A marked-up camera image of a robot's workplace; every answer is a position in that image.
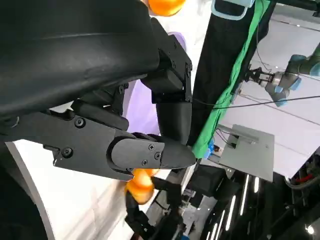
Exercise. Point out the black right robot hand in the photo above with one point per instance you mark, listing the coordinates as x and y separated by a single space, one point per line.
140 220

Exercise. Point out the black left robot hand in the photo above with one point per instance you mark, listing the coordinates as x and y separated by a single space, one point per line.
75 50

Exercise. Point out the orange and white toy bread roll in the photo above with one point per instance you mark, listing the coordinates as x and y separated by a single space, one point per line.
166 6
141 185

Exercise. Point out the lilac plate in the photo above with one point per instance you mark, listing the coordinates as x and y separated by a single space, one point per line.
142 110

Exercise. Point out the grey metal plate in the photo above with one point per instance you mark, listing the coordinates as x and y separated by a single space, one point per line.
250 155

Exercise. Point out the black cloth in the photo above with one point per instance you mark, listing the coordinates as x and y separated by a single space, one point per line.
215 50

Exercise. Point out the green cloth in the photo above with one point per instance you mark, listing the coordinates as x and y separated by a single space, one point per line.
225 100

